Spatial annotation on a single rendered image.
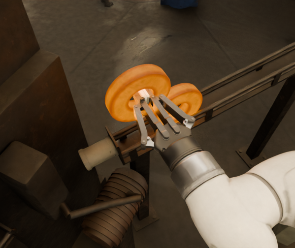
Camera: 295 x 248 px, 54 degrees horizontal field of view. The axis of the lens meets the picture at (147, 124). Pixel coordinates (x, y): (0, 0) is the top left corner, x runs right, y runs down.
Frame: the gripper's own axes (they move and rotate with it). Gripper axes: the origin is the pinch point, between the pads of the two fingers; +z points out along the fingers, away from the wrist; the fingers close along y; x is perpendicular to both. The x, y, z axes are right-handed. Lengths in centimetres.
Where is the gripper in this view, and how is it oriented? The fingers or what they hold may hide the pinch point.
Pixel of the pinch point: (139, 90)
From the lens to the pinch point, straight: 65.2
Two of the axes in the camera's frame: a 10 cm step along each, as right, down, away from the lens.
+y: 8.8, -3.9, 2.8
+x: 0.2, -5.5, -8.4
